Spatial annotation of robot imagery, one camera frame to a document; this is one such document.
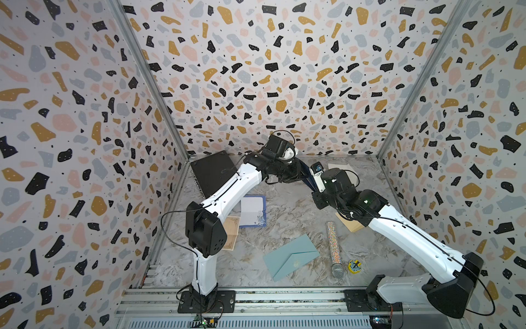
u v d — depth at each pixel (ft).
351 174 1.76
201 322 2.34
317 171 2.09
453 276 1.28
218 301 2.40
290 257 2.73
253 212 3.18
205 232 1.55
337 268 2.57
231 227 3.03
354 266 2.67
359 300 2.41
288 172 2.34
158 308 2.40
